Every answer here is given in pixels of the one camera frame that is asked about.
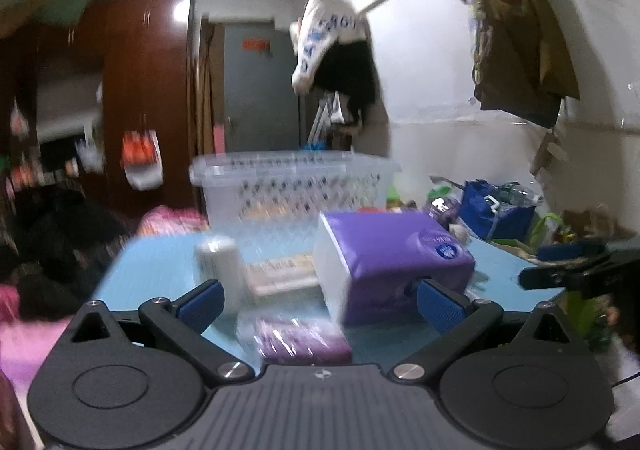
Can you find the white pill bottle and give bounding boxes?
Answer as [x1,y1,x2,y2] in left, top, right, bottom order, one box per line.
[194,236,248,317]

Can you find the orange white medicine box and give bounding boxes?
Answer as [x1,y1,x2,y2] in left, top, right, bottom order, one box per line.
[245,253,319,299]

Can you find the purple medicine box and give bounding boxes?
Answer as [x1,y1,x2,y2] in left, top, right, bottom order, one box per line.
[236,314,352,366]

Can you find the purple tissue pack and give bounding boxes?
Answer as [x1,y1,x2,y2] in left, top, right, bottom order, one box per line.
[312,212,475,327]

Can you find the blue shopping bag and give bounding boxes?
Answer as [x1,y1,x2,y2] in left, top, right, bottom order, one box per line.
[459,179,541,241]

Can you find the pink floral bedding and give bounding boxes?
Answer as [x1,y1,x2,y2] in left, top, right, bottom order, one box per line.
[136,207,209,237]

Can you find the purple snack bag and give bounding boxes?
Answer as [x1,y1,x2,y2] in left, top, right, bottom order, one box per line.
[424,196,461,230]

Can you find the clear plastic basket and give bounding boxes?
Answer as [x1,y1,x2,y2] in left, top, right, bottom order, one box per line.
[189,151,400,237]

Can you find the red white hanging bag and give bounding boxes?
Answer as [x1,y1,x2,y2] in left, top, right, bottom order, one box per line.
[122,129,164,191]

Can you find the brown hanging bag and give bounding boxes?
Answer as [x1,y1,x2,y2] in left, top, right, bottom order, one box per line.
[473,0,580,129]

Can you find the grey door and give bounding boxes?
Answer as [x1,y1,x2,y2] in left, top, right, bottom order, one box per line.
[224,22,299,152]

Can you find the red brown wardrobe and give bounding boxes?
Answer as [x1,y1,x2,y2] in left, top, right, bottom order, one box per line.
[29,0,193,216]

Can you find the white black hanging jacket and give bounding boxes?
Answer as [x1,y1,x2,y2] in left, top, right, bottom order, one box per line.
[290,0,376,108]

